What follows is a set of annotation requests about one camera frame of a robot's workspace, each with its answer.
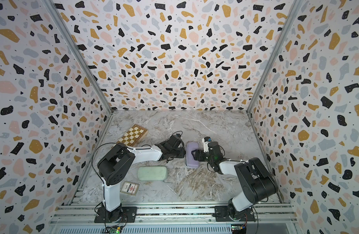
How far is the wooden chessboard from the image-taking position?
3.34ft

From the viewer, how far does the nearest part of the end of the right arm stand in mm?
724

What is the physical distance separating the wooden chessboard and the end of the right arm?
0.45m
